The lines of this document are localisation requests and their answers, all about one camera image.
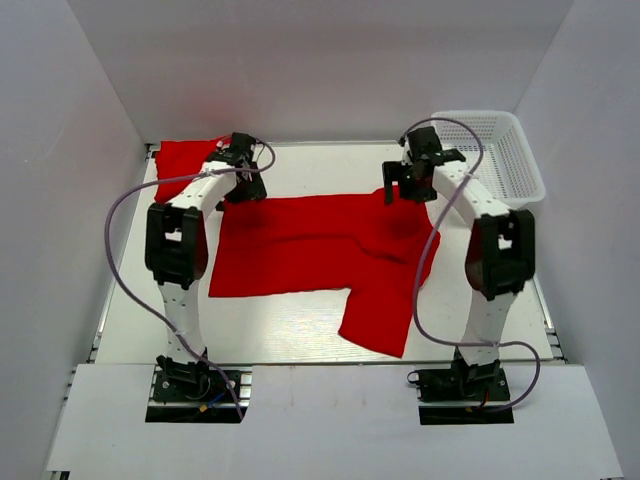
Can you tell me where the white plastic basket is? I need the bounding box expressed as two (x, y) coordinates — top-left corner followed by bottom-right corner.
(427, 110), (545, 226)

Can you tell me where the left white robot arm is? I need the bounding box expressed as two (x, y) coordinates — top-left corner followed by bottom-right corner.
(145, 132), (267, 364)

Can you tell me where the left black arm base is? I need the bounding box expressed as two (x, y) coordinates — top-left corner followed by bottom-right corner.
(145, 355), (251, 424)

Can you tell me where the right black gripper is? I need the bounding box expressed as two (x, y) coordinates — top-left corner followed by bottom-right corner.
(382, 159), (439, 206)

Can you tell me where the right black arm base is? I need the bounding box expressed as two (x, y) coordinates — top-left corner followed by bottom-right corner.
(406, 368), (514, 426)

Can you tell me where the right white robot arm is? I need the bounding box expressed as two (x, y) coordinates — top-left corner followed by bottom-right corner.
(382, 125), (535, 399)

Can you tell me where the folded red t shirt stack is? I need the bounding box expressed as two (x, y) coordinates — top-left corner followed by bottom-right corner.
(155, 135), (231, 180)

